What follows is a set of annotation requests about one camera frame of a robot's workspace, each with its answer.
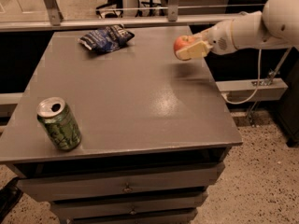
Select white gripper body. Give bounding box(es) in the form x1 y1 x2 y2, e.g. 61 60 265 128
206 20 236 55

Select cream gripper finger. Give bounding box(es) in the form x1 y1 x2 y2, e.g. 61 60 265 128
175 40 212 61
193 29 209 42

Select red apple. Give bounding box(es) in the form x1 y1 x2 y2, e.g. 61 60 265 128
173 35 195 52

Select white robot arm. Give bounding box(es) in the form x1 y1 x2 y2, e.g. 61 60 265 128
174 0 299 61

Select blue chip bag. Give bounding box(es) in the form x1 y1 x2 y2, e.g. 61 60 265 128
78 25 135 53

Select grey drawer cabinet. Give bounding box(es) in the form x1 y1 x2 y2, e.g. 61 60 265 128
0 25 244 224

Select dark cabinet at right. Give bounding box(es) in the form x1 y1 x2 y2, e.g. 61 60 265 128
275 59 299 148

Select black office chair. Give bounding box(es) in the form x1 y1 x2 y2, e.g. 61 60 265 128
95 0 123 19

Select top grey drawer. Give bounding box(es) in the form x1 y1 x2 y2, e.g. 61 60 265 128
18 162 225 202

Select grey drawer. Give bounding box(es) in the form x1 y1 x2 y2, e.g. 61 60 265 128
18 162 225 202
72 208 197 224
51 189 207 219

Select grey metal railing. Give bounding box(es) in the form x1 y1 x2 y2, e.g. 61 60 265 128
0 0 281 33

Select green soda can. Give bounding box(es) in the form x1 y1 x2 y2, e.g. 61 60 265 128
36 97 81 151

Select bottom grey drawer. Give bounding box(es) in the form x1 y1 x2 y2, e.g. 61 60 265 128
72 208 197 224

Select middle grey drawer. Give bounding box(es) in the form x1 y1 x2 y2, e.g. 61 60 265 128
51 189 207 219

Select black shoe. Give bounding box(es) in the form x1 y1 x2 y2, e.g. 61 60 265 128
0 177 23 223

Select white cable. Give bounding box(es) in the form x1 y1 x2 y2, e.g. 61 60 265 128
221 49 263 105

